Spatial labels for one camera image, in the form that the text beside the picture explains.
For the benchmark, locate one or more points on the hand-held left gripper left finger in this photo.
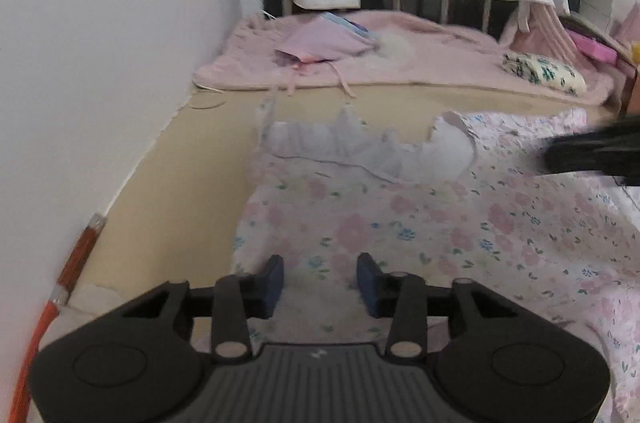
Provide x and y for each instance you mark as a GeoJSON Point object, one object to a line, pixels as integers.
{"type": "Point", "coordinates": [272, 285]}

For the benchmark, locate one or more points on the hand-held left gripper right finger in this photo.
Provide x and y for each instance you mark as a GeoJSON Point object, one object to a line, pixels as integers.
{"type": "Point", "coordinates": [367, 285]}

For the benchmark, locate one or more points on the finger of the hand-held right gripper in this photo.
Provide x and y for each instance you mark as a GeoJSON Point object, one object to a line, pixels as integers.
{"type": "Point", "coordinates": [590, 153]}

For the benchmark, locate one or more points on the pink floral garment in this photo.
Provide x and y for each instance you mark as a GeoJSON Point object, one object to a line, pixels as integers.
{"type": "Point", "coordinates": [425, 228]}

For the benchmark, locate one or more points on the folded green floral cloth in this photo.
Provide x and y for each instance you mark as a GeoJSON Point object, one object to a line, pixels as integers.
{"type": "Point", "coordinates": [545, 70]}

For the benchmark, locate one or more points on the pink flat box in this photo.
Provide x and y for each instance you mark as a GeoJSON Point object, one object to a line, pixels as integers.
{"type": "Point", "coordinates": [595, 48]}

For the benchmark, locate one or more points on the white and yellow plush toy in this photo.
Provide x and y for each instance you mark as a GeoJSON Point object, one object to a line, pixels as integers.
{"type": "Point", "coordinates": [636, 53]}

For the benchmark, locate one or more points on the pink pouch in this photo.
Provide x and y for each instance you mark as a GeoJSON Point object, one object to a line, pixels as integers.
{"type": "Point", "coordinates": [629, 20]}

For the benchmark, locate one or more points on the pink fleece blanket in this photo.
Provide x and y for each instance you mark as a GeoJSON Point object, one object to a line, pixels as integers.
{"type": "Point", "coordinates": [440, 63]}

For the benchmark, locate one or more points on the blue face mask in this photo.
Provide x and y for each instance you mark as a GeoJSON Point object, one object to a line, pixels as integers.
{"type": "Point", "coordinates": [347, 25]}

